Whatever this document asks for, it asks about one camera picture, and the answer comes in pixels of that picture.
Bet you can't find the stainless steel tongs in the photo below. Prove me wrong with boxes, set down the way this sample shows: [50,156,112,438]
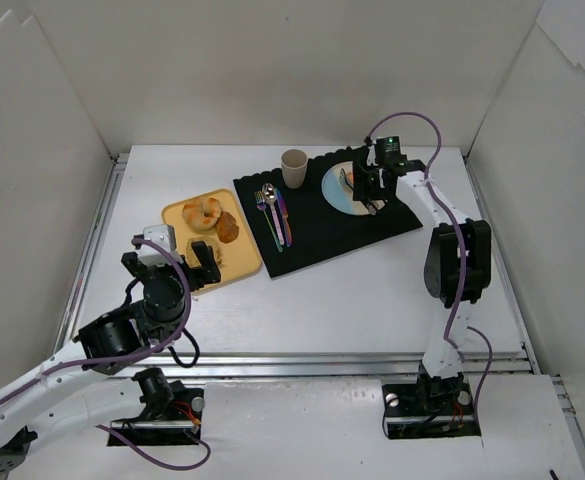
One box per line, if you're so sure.
[339,168,378,216]

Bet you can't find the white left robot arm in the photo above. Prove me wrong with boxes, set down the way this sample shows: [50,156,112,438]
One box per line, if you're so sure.
[0,236,221,476]

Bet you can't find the seeded bread slice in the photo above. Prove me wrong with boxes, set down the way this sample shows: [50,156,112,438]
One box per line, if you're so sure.
[185,236,223,268]

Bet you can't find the yellow serving tray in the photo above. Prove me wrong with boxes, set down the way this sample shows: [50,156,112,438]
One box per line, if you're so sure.
[161,189,261,289]

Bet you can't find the white and blue plate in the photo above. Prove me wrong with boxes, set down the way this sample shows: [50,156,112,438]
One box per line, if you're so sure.
[321,161,386,215]

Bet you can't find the brown glazed pastry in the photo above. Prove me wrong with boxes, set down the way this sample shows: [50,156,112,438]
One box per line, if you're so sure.
[215,210,240,244]

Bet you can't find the bagel with orange patches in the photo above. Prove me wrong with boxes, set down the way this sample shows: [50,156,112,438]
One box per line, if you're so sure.
[182,197,222,231]

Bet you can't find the beige cup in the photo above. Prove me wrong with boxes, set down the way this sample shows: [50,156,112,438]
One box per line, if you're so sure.
[281,149,308,189]

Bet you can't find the iridescent knife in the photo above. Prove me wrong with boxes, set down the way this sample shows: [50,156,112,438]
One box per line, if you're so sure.
[275,188,293,248]

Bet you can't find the iridescent fork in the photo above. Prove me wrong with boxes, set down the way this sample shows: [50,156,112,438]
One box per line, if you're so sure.
[254,191,283,253]

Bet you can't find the black placemat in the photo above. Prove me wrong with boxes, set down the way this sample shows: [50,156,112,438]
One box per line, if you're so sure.
[233,147,422,278]

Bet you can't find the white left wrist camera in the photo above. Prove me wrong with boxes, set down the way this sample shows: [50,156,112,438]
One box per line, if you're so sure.
[132,224,183,267]

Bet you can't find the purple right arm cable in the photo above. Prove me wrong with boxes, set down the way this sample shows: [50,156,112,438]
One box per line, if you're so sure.
[363,110,494,426]

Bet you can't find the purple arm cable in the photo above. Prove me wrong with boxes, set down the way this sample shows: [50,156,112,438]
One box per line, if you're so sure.
[0,237,212,472]
[363,110,494,426]

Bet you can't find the silver spoon pink handle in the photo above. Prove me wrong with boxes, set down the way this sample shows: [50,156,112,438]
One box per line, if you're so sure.
[262,183,285,246]

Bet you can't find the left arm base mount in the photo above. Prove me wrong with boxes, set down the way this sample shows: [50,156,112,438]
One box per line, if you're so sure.
[109,368,204,447]

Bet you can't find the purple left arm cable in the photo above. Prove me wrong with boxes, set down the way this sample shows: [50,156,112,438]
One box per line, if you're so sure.
[0,237,212,472]

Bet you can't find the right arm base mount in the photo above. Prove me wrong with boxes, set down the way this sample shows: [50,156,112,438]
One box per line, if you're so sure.
[382,374,481,440]

